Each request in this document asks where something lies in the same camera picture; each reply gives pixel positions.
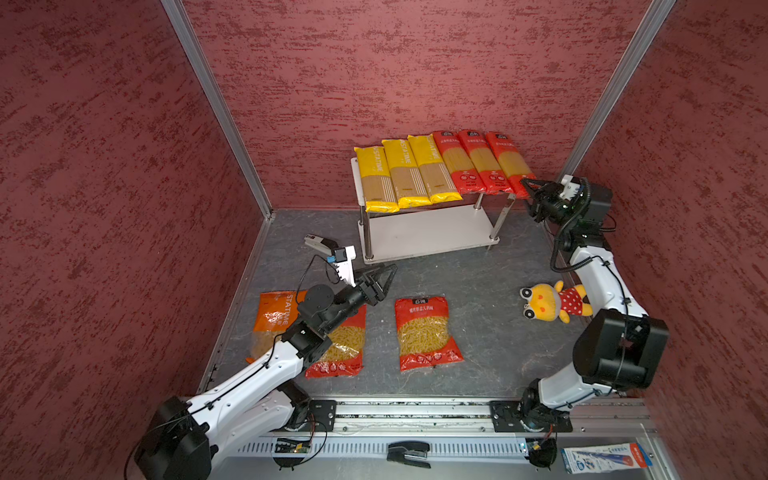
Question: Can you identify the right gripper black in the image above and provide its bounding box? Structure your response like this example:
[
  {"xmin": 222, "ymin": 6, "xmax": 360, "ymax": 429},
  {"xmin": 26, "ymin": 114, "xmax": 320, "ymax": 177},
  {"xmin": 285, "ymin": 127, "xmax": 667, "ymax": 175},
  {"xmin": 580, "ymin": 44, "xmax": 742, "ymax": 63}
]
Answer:
[{"xmin": 520, "ymin": 176, "xmax": 579, "ymax": 229}]

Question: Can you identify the yellow plush toy red dress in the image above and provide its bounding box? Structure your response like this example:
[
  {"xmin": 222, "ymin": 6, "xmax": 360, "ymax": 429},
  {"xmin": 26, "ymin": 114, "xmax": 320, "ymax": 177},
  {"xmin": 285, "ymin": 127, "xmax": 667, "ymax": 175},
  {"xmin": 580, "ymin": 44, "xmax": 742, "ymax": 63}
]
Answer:
[{"xmin": 520, "ymin": 281, "xmax": 595, "ymax": 324}]

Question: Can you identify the white two-tier shelf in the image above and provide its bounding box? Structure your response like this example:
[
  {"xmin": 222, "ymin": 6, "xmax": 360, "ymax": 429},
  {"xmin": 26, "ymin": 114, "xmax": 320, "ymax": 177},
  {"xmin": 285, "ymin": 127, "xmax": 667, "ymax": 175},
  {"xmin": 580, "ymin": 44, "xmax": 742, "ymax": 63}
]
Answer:
[{"xmin": 350, "ymin": 158, "xmax": 516, "ymax": 265}]

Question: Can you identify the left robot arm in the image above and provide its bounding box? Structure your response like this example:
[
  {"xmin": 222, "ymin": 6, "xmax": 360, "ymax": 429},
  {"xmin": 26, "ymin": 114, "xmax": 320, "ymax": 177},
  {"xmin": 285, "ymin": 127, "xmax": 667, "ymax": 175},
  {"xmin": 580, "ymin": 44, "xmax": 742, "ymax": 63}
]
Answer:
[{"xmin": 126, "ymin": 264, "xmax": 397, "ymax": 479}]

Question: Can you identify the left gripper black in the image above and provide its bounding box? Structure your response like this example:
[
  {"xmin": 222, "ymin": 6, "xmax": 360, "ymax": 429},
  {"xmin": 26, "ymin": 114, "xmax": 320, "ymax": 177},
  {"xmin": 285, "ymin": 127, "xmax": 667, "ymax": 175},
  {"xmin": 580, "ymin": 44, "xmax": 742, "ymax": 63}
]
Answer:
[{"xmin": 322, "ymin": 260, "xmax": 397, "ymax": 333}]

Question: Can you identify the red spaghetti pack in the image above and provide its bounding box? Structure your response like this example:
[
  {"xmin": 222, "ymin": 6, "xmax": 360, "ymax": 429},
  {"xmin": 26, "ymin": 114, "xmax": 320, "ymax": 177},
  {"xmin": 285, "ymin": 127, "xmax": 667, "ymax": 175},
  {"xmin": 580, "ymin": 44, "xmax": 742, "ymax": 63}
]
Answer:
[
  {"xmin": 432, "ymin": 131, "xmax": 486, "ymax": 195},
  {"xmin": 458, "ymin": 129, "xmax": 513, "ymax": 194}
]

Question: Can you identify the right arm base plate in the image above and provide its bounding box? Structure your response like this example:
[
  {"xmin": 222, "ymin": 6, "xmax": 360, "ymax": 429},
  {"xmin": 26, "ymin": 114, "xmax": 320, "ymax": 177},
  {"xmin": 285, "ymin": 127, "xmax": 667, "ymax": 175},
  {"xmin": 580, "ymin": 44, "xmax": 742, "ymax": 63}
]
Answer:
[{"xmin": 488, "ymin": 400, "xmax": 573, "ymax": 434}]

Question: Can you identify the white black stapler on floor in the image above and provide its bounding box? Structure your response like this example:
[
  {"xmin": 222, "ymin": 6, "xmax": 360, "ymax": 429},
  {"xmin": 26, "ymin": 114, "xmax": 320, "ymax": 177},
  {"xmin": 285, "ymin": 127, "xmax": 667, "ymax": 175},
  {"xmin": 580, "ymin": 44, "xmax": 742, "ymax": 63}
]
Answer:
[{"xmin": 304, "ymin": 234, "xmax": 339, "ymax": 257}]

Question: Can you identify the aluminium front rail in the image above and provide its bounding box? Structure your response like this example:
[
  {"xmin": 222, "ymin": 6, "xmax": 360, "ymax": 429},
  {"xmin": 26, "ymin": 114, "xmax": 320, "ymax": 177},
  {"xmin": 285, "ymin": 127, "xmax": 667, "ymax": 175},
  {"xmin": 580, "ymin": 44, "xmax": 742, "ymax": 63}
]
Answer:
[{"xmin": 206, "ymin": 397, "xmax": 677, "ymax": 479}]

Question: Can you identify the orange pasta bag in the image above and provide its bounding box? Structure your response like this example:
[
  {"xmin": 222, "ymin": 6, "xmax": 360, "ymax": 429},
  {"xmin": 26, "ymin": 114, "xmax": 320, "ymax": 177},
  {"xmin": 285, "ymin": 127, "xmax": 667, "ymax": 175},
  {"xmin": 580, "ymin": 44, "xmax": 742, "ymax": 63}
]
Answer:
[{"xmin": 246, "ymin": 290, "xmax": 306, "ymax": 364}]

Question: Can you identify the black stapler front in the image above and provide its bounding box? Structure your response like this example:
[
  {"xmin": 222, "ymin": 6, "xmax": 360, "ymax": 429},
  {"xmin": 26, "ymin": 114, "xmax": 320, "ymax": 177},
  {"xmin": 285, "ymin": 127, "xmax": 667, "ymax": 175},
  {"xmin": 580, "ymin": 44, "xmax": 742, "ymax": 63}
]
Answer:
[{"xmin": 386, "ymin": 440, "xmax": 431, "ymax": 469}]

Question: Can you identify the corner aluminium post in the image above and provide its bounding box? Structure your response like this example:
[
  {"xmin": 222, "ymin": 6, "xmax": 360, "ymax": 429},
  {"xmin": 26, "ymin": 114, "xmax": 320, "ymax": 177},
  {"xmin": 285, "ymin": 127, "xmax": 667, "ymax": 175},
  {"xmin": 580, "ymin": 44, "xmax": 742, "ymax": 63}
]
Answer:
[
  {"xmin": 161, "ymin": 0, "xmax": 274, "ymax": 222},
  {"xmin": 557, "ymin": 0, "xmax": 676, "ymax": 180}
]

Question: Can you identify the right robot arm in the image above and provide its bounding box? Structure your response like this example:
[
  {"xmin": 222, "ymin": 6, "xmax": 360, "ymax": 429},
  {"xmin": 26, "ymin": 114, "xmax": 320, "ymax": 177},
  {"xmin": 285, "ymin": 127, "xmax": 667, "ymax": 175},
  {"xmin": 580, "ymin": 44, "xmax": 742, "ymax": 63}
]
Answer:
[{"xmin": 518, "ymin": 176, "xmax": 670, "ymax": 431}]

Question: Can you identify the left corner aluminium post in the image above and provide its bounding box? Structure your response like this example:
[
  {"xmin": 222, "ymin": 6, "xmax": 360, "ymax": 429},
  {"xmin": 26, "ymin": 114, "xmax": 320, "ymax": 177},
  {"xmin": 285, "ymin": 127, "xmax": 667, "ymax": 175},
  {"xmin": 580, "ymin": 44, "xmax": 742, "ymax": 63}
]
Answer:
[{"xmin": 161, "ymin": 0, "xmax": 274, "ymax": 222}]

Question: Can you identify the white blue toothpaste box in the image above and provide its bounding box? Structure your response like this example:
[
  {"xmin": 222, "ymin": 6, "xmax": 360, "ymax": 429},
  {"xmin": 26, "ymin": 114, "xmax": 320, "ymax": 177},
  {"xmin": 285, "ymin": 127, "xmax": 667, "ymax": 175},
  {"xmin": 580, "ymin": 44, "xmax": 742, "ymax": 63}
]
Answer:
[{"xmin": 561, "ymin": 442, "xmax": 653, "ymax": 474}]

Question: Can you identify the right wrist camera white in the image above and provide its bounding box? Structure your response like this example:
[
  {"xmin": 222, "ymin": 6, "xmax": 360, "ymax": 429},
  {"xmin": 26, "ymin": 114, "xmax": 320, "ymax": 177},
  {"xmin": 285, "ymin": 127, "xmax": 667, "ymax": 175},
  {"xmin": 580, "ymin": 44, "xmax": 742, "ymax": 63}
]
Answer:
[{"xmin": 559, "ymin": 175, "xmax": 584, "ymax": 202}]

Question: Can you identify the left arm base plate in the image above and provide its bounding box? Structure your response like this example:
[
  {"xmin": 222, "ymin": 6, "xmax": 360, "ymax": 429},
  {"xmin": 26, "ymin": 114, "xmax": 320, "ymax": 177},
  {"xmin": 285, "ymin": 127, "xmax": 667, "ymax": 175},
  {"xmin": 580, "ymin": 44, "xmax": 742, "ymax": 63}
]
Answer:
[{"xmin": 282, "ymin": 400, "xmax": 338, "ymax": 433}]

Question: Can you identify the red pasta bag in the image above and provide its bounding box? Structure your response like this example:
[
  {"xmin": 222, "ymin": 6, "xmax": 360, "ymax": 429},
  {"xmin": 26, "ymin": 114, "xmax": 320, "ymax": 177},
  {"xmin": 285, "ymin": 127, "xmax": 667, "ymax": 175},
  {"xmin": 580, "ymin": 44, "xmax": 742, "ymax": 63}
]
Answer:
[
  {"xmin": 394, "ymin": 296, "xmax": 464, "ymax": 372},
  {"xmin": 304, "ymin": 306, "xmax": 367, "ymax": 379},
  {"xmin": 485, "ymin": 132, "xmax": 535, "ymax": 200}
]

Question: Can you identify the yellow spaghetti pack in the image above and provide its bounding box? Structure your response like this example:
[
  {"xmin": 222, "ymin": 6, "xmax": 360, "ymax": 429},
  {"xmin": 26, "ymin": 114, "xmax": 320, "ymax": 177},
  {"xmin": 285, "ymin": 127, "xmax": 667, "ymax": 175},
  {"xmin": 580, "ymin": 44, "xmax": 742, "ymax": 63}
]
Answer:
[
  {"xmin": 355, "ymin": 146, "xmax": 400, "ymax": 213},
  {"xmin": 382, "ymin": 139, "xmax": 432, "ymax": 209},
  {"xmin": 407, "ymin": 135, "xmax": 462, "ymax": 204}
]

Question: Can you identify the right corner aluminium post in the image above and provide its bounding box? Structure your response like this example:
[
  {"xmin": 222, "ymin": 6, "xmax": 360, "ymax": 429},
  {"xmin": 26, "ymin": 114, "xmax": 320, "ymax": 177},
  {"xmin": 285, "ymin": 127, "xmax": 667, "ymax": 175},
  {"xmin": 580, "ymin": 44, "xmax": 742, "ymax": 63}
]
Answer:
[{"xmin": 557, "ymin": 0, "xmax": 676, "ymax": 180}]

